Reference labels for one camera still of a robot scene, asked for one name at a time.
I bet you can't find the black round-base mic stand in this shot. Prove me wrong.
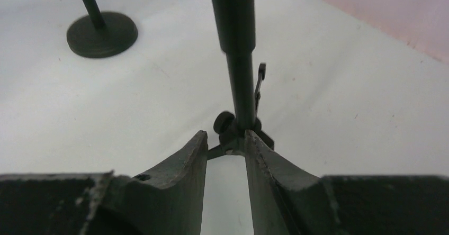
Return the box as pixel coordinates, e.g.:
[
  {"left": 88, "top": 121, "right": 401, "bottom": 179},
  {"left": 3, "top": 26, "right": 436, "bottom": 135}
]
[{"left": 66, "top": 0, "right": 138, "bottom": 59}]

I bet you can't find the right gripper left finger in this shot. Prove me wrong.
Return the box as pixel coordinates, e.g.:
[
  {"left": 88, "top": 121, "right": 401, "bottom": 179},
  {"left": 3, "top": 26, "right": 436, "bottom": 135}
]
[{"left": 1, "top": 131, "right": 208, "bottom": 234}]

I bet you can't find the black tripod mic stand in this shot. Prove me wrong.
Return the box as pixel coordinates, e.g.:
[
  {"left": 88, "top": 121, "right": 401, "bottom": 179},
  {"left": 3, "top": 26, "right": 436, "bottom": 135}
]
[{"left": 208, "top": 0, "right": 274, "bottom": 160}]

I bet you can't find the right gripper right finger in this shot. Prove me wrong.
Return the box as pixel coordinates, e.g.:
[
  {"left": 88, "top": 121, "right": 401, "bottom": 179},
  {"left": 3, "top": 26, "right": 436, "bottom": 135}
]
[{"left": 245, "top": 131, "right": 448, "bottom": 234}]

